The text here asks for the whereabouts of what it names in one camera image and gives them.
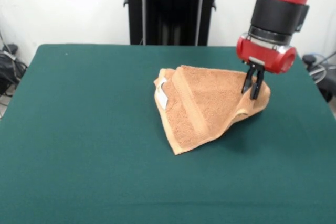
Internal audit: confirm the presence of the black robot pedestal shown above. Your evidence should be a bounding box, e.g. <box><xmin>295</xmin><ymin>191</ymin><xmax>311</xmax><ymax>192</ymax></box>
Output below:
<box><xmin>122</xmin><ymin>0</ymin><xmax>229</xmax><ymax>46</ymax></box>

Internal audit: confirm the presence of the dark green table cloth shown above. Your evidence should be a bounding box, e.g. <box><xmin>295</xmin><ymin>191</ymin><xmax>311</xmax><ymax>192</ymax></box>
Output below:
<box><xmin>0</xmin><ymin>44</ymin><xmax>336</xmax><ymax>224</ymax></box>

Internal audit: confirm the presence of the peach terry towel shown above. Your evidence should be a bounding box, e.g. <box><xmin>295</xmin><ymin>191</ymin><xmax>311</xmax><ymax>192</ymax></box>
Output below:
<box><xmin>153</xmin><ymin>65</ymin><xmax>271</xmax><ymax>156</ymax></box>

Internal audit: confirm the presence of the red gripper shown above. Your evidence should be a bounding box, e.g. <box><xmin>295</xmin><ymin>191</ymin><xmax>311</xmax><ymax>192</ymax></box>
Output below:
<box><xmin>236</xmin><ymin>32</ymin><xmax>297</xmax><ymax>101</ymax></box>

